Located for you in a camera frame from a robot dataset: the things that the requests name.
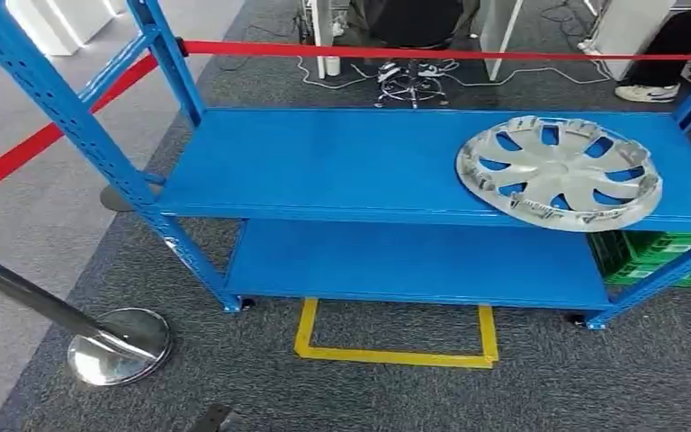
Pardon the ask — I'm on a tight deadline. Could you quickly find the blue metal shelf rack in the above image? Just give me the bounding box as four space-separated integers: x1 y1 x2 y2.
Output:
0 0 691 332

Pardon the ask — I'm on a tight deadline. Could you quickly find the black stool chrome base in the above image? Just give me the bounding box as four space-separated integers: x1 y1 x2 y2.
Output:
375 58 450 111

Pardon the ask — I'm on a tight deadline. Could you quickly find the red barrier belt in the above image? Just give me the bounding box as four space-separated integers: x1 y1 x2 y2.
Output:
0 40 691 208

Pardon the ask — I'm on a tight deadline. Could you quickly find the white desk panel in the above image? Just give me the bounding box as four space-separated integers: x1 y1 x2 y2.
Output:
479 0 525 82
306 0 345 80
592 0 678 82

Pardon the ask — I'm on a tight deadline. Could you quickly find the person seated on stool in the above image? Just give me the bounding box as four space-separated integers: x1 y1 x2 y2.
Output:
345 0 481 50

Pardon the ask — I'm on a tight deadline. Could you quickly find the silver wheel hubcap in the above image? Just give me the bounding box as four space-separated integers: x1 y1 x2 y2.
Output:
455 114 664 234

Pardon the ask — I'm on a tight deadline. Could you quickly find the stanchion with dark round base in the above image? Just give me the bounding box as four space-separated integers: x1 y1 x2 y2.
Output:
99 183 165 213

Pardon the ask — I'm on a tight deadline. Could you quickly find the stanchion with chrome round base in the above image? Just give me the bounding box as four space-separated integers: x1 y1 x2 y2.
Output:
0 243 174 388

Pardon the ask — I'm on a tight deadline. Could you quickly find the green plastic crate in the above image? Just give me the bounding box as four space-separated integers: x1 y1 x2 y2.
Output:
587 148 691 289

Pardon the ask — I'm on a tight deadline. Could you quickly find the seated person in pale top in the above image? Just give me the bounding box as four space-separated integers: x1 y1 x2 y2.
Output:
614 8 691 104

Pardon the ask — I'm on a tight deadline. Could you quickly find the white cable under desk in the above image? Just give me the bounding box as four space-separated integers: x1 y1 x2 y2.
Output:
294 55 378 91

